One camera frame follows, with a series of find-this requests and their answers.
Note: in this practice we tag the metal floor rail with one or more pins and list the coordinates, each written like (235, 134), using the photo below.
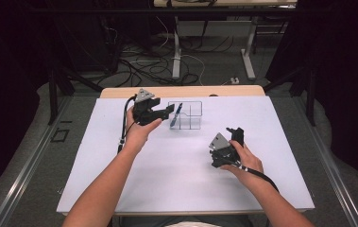
(334, 176)
(22, 179)

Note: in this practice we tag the white table sheet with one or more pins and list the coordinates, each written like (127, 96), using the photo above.
(183, 176)

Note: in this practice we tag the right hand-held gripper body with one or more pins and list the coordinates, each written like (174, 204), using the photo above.
(222, 154)

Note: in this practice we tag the person's right hand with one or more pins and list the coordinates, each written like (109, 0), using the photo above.
(247, 164)

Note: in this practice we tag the person's left hand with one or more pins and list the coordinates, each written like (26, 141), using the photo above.
(137, 135)

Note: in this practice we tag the light wooden desk top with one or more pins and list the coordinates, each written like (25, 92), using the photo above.
(230, 2)

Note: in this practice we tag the wooden table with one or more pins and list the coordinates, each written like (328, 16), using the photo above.
(183, 91)

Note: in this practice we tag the black stand leg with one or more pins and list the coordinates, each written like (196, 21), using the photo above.
(310, 101)
(53, 101)

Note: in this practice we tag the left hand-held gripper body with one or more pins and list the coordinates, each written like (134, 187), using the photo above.
(143, 112)

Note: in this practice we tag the clear plastic desk organizer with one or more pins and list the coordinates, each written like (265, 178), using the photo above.
(192, 121)

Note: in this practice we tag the black horizontal frame bar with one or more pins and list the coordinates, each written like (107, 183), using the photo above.
(104, 10)

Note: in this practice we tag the blue ballpoint pen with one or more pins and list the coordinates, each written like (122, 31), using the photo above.
(176, 115)

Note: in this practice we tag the white desk leg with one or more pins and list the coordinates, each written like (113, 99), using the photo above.
(176, 56)
(248, 60)

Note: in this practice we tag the person's grey clothing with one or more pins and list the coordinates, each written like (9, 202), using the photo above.
(148, 220)

